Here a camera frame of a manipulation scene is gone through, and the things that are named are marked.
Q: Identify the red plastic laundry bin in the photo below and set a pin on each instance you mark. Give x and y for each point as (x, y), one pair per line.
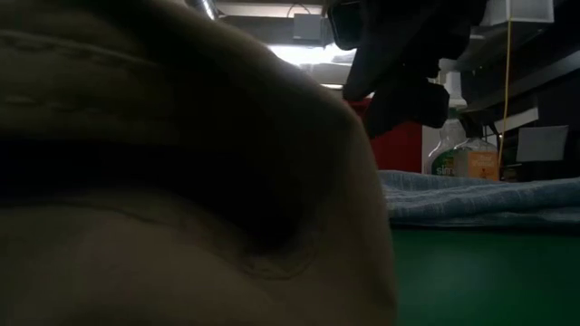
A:
(399, 147)

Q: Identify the beige trousers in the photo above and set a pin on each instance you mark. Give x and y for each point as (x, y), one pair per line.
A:
(158, 181)

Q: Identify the grey flat panel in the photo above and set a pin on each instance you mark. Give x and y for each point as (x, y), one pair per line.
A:
(541, 144)

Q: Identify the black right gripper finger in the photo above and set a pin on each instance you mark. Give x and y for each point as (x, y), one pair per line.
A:
(362, 77)
(408, 106)

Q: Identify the silver ventilation duct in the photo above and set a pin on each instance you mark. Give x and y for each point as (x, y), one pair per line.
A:
(206, 6)

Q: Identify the grey ceiling box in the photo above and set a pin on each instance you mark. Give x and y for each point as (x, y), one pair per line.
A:
(308, 26)

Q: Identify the green work mat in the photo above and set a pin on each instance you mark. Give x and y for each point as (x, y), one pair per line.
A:
(485, 276)

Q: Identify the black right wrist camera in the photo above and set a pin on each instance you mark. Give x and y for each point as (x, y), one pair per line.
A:
(345, 22)

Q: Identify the blue white striped towel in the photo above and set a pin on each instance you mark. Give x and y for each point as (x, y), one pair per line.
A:
(476, 201)

